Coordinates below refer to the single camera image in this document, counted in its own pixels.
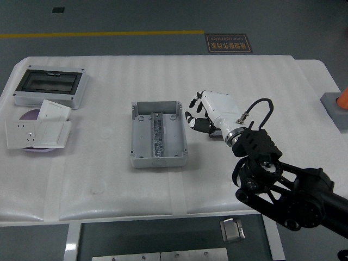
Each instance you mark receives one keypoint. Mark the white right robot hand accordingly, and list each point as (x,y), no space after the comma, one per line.
(220,108)

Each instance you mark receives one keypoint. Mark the white foam mat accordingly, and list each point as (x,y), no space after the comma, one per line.
(108,81)

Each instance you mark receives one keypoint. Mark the orange cone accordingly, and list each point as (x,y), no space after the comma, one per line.
(344,100)

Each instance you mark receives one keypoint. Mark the metal mounting rail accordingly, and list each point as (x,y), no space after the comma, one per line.
(157,136)

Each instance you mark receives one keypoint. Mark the white table frame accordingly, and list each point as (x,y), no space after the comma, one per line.
(72,242)

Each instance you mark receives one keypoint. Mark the black floor sign orange text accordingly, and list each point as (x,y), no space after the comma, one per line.
(228,43)

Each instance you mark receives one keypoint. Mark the dark square floor hatch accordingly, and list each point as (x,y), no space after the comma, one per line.
(58,10)

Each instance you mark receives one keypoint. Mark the grey square base block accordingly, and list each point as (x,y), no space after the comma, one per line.
(333,111)

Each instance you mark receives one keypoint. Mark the grey metal plate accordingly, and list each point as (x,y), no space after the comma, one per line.
(126,257)
(194,255)

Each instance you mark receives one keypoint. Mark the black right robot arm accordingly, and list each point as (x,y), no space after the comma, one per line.
(312,195)

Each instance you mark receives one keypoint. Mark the silver metal latch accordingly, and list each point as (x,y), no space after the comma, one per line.
(232,229)

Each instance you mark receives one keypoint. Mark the purple plate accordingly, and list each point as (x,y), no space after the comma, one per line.
(30,115)

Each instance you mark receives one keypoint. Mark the white wall socket panel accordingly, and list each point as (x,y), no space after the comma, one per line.
(19,136)

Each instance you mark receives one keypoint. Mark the grey open junction box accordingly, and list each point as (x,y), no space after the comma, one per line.
(174,136)

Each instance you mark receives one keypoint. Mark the grey distribution box dark window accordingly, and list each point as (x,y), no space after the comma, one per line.
(49,81)

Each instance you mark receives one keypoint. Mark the white wall switch panel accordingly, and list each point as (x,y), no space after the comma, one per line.
(54,110)
(51,134)

